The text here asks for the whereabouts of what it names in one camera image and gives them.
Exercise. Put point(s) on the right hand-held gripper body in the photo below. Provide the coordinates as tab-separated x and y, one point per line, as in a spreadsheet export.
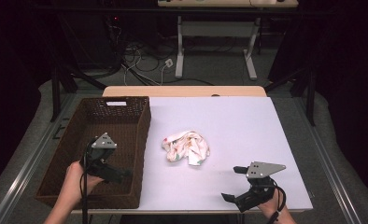
261	169

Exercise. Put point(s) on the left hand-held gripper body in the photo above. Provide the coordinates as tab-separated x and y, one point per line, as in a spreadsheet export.
99	154

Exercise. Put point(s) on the brown wicker basket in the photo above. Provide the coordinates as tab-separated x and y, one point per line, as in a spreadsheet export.
126	124

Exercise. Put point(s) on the white patterned cloth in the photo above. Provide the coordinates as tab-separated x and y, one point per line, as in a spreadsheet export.
185	147

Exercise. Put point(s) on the person's right hand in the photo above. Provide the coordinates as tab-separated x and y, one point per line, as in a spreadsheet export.
274	207

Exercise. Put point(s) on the person's left hand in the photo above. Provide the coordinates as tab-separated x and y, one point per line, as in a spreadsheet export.
74	185

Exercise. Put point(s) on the white table mat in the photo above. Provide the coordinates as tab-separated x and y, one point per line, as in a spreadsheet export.
235	124

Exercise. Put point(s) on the black metal stand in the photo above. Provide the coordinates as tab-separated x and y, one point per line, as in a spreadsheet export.
311	99
56	93

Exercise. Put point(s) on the light wooden table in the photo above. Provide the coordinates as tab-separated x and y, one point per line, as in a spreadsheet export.
179	91

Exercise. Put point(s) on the white power adapter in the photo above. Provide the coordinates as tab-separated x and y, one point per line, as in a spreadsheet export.
168	62

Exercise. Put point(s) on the white-legged desk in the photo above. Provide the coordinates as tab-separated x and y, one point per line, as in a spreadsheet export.
216	29

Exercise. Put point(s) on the aluminium floor rail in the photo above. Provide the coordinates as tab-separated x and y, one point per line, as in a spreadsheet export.
26	168
331	168

